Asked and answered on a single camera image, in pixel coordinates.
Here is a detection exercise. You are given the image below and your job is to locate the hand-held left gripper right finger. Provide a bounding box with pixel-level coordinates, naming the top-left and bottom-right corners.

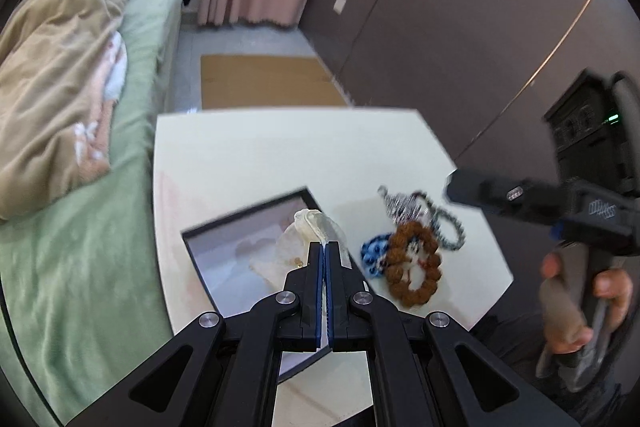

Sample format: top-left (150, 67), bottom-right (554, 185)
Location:
top-left (325, 243), bottom-right (582, 427)

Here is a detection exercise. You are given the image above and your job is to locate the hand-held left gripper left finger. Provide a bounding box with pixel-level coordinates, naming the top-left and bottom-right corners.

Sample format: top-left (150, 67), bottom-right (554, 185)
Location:
top-left (65, 242), bottom-right (325, 427)

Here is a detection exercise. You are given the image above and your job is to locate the green sheet bed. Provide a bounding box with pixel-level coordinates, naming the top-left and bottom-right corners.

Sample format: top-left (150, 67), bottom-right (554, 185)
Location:
top-left (0, 0), bottom-right (187, 427)

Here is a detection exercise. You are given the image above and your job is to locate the blue bead bracelet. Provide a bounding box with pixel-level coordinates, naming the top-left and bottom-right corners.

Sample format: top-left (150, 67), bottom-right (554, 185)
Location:
top-left (360, 232), bottom-right (397, 281)

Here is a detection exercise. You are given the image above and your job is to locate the dark bead bracelet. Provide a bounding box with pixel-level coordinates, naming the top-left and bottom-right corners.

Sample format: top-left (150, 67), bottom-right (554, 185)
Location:
top-left (429, 196), bottom-right (467, 253)

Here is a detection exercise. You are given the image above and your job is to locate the clear plastic bag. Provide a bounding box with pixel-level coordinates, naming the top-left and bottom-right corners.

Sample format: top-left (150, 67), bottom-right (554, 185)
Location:
top-left (249, 209), bottom-right (351, 295)

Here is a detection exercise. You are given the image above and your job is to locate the black jewelry box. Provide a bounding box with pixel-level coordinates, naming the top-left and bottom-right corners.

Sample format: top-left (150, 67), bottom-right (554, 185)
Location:
top-left (181, 188), bottom-right (351, 383)

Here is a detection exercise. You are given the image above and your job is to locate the white square table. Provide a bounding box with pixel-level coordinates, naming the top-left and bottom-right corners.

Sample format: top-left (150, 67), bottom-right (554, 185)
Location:
top-left (152, 108), bottom-right (515, 427)

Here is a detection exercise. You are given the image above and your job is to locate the pink white cloth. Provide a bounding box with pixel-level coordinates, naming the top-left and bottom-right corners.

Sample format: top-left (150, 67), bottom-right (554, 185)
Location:
top-left (100, 31), bottom-right (129, 102)

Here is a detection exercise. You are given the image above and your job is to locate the person's right hand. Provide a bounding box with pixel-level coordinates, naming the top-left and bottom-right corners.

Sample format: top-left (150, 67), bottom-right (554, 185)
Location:
top-left (539, 252), bottom-right (632, 354)

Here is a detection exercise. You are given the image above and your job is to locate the brown bead bracelet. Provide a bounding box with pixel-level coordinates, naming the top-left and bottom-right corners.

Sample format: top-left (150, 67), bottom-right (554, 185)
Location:
top-left (382, 221), bottom-right (444, 308)

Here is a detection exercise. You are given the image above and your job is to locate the beige blanket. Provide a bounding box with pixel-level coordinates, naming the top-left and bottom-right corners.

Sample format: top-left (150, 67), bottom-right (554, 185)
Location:
top-left (0, 0), bottom-right (132, 223)

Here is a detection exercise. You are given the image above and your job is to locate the flat cardboard sheet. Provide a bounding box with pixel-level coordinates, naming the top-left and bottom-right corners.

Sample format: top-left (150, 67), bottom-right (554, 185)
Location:
top-left (200, 54), bottom-right (349, 110)

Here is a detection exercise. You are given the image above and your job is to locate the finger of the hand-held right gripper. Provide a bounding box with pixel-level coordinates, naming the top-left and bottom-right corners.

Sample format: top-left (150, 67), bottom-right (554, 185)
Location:
top-left (446, 171), bottom-right (576, 224)

